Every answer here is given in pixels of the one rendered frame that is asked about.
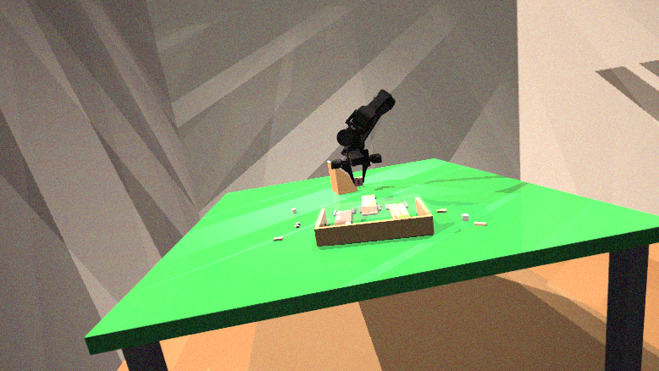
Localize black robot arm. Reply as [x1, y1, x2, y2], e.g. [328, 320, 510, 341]
[336, 89, 396, 167]

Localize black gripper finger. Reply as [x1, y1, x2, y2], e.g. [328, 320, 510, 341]
[363, 164, 371, 183]
[343, 165, 355, 185]

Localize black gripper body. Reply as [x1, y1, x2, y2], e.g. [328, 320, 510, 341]
[330, 142, 382, 169]

